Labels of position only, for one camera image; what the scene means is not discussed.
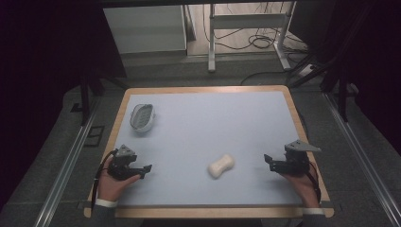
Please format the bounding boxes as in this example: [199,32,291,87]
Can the person's right hand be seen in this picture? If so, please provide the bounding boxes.
[280,166,322,210]

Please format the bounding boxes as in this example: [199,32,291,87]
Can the black floor cables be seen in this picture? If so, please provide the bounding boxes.
[202,2,309,87]

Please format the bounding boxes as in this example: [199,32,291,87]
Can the white power strip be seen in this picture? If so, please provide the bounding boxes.
[297,63,317,79]

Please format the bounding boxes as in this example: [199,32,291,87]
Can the pale blue table mat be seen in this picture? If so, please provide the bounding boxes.
[114,91,305,208]

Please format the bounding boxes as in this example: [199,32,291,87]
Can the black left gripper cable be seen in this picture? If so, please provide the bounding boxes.
[90,149,118,218]

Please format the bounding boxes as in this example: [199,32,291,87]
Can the white cabinet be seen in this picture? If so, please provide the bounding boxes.
[102,5,188,55]

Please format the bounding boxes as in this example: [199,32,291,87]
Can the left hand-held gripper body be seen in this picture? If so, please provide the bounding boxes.
[108,144,146,182]

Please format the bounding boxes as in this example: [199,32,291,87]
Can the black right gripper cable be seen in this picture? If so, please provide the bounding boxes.
[306,161,323,203]

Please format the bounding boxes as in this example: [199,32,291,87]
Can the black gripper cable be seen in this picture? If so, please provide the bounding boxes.
[90,149,118,218]
[306,161,323,203]

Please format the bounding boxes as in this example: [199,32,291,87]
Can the cream bar of soap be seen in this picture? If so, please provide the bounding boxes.
[206,153,236,180]

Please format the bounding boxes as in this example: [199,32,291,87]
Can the white metal desk frame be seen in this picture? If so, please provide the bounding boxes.
[207,0,298,73]

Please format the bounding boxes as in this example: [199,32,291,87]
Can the grey and white soap dish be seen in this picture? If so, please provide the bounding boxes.
[129,102,156,133]

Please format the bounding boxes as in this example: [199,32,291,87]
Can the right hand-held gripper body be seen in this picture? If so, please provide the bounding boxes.
[271,139,323,176]

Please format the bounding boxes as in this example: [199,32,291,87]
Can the black metal stand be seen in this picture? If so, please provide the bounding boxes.
[78,71,129,127]
[288,46,352,123]

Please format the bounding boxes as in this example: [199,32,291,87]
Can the person's left hand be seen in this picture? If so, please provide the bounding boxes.
[97,156,142,202]

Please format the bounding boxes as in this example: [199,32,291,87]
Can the metal floor rail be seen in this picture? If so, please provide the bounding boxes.
[323,92,401,227]
[32,96,99,227]

